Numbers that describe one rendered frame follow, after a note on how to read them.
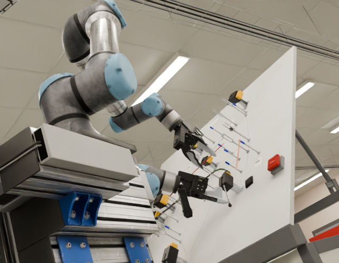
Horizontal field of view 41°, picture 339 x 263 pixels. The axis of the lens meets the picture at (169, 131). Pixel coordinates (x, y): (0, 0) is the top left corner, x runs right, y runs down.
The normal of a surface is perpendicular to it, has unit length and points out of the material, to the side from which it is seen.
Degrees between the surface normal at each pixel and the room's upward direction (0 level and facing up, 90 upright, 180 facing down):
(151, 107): 111
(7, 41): 180
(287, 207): 53
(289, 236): 90
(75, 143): 90
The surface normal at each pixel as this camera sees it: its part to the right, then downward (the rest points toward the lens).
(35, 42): 0.33, 0.85
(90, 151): 0.80, -0.48
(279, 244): -0.77, 0.00
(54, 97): -0.29, -0.31
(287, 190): -0.82, -0.51
